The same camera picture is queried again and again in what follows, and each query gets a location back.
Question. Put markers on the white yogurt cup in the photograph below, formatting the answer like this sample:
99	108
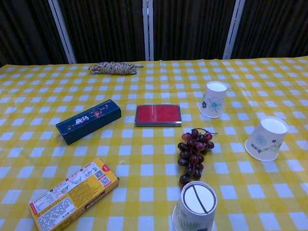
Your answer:
213	101

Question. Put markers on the paper cup with line-marked bottom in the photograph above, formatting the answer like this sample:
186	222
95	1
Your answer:
195	199

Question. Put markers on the green print paper cup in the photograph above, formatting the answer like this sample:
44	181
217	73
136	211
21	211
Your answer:
264	142

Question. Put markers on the red ink stamp pad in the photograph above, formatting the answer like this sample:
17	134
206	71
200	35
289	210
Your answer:
156	114

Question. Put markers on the yellow checked tablecloth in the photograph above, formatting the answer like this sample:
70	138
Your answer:
144	168

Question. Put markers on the dark red grape bunch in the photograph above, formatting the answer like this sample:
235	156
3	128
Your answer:
192	158

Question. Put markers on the dark blue floral box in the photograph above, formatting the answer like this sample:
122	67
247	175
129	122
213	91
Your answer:
89	118

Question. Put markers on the black pleated curtain panel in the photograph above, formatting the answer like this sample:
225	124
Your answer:
24	29
190	29
276	26
103	29

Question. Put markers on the yellow printed food box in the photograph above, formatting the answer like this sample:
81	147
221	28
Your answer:
72	192

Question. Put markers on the white partition frame post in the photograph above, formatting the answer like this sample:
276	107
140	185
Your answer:
63	36
148	29
233	31

